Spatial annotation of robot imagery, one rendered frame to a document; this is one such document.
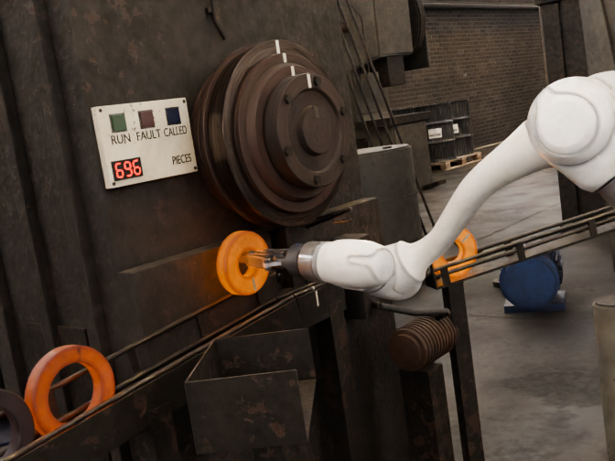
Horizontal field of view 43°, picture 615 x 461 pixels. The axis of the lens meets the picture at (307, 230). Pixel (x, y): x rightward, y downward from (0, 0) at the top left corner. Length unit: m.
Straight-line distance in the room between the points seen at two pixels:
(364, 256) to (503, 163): 0.34
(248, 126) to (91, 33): 0.40
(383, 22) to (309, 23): 7.58
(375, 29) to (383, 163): 5.26
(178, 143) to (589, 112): 1.01
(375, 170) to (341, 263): 3.06
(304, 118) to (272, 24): 0.42
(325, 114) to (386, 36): 7.99
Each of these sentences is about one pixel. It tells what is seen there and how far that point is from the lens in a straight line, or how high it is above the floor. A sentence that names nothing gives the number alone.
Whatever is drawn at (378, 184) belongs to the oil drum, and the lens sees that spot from 4.68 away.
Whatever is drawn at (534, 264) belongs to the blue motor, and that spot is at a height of 0.28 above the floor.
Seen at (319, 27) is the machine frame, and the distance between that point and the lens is 2.38.
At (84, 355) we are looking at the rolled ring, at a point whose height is 0.76.
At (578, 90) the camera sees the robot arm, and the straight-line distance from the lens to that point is 1.27.
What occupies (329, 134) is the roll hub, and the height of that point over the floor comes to 1.10.
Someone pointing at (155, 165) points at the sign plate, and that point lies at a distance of 1.85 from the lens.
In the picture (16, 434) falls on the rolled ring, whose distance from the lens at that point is 1.57.
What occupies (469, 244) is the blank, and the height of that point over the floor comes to 0.72.
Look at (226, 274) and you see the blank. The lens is 1.83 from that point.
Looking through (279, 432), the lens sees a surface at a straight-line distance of 1.43.
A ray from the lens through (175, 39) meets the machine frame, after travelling 1.97.
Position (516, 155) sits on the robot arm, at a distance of 1.50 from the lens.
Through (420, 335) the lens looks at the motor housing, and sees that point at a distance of 2.19.
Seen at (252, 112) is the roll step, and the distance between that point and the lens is 1.85.
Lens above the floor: 1.16
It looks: 8 degrees down
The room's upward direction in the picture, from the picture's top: 9 degrees counter-clockwise
